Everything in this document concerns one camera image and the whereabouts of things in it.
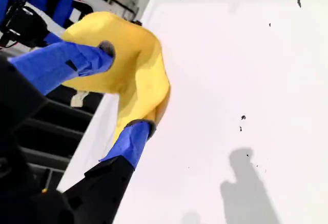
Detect yellow towel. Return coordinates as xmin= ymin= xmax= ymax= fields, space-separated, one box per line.
xmin=60 ymin=10 xmax=172 ymax=145

